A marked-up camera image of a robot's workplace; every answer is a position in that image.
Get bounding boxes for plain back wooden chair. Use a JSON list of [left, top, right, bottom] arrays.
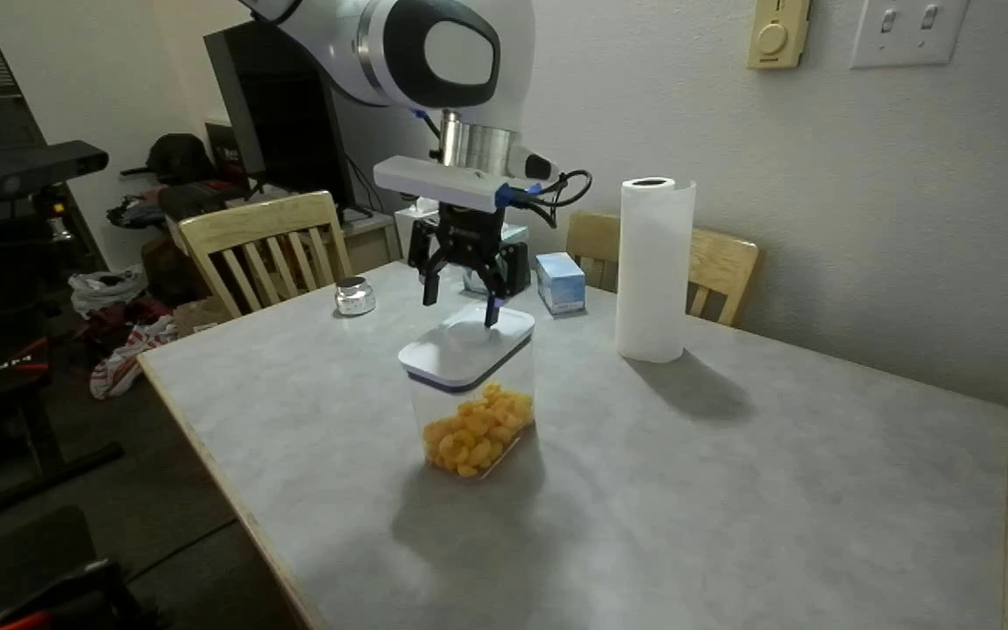
[[564, 210, 762, 329]]

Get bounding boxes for clear plastic container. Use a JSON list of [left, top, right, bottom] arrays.
[[403, 347, 538, 483]]

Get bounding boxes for white container lid with button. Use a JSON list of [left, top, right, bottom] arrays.
[[395, 302, 538, 392]]

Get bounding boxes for black bag with red trim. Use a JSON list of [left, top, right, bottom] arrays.
[[0, 556, 147, 630]]

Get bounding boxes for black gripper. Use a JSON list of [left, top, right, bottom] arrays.
[[405, 202, 534, 332]]

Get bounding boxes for white paper towel roll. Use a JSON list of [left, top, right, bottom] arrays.
[[612, 172, 699, 367]]

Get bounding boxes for black monitor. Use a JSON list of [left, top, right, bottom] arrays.
[[199, 14, 357, 210]]

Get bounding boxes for black camera bar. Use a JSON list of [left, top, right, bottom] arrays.
[[0, 136, 114, 202]]

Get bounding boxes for small blue box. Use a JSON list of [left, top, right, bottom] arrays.
[[534, 247, 593, 318]]

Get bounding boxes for translucent white box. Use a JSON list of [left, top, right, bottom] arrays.
[[392, 191, 446, 265]]

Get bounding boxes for round silver metal tin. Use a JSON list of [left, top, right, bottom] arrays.
[[329, 273, 377, 321]]

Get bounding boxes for pile of clothes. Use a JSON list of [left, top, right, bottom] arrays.
[[62, 261, 235, 401]]

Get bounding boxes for white light switch plate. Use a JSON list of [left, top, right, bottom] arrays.
[[850, 0, 972, 71]]

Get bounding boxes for black cable with blue plug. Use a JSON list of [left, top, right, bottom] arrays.
[[490, 167, 597, 230]]

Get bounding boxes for beige wall thermostat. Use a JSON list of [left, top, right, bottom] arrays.
[[745, 0, 815, 72]]

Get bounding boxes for black stand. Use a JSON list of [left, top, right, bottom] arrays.
[[0, 188, 131, 517]]

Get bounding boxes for yellow snack pieces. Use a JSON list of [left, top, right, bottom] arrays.
[[420, 380, 535, 483]]

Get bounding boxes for black cap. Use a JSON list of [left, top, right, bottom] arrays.
[[115, 128, 223, 188]]

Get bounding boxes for wooden slat back chair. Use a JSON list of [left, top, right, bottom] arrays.
[[175, 188, 357, 321]]

